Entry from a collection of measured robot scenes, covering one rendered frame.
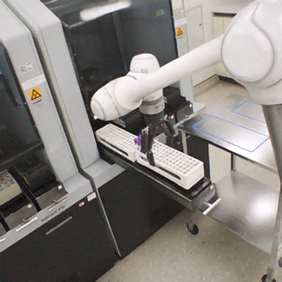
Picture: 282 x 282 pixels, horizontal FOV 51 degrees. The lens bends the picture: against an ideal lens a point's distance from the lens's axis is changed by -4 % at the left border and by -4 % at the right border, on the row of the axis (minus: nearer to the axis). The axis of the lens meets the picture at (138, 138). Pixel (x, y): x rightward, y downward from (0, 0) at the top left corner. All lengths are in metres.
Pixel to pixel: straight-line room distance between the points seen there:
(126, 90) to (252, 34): 0.50
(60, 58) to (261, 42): 0.96
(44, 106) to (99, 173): 0.42
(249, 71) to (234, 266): 1.54
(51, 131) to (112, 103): 0.50
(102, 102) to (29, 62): 0.44
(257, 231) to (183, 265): 0.50
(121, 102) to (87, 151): 0.62
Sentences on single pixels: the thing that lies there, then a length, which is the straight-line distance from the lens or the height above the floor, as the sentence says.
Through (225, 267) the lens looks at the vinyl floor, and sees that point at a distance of 1.92.
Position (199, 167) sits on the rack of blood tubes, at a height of 0.89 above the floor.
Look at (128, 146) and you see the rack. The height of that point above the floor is 0.87.
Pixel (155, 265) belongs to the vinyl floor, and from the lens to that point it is 1.96.
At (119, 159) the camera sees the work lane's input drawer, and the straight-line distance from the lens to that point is 1.41.
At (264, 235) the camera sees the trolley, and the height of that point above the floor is 0.28.
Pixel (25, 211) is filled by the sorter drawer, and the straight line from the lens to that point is 1.37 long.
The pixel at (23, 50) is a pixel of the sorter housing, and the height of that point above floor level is 1.37.
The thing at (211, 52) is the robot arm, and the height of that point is 1.35.
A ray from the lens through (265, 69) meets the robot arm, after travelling 0.50.
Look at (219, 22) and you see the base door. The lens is 3.73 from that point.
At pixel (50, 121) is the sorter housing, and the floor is 1.05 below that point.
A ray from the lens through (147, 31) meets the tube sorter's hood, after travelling 1.55.
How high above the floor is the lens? 1.61
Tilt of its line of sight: 32 degrees down
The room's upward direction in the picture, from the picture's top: 12 degrees counter-clockwise
